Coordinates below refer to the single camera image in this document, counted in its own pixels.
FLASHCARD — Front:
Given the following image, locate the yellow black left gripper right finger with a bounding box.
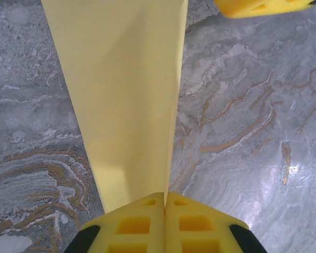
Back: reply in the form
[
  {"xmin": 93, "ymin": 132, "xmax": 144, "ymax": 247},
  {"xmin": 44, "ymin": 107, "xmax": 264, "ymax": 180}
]
[{"xmin": 164, "ymin": 191, "xmax": 266, "ymax": 253}]

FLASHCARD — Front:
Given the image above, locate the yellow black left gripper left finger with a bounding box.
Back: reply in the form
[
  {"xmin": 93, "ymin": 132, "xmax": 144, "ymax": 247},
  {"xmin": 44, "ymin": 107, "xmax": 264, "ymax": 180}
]
[{"xmin": 65, "ymin": 192, "xmax": 166, "ymax": 253}]

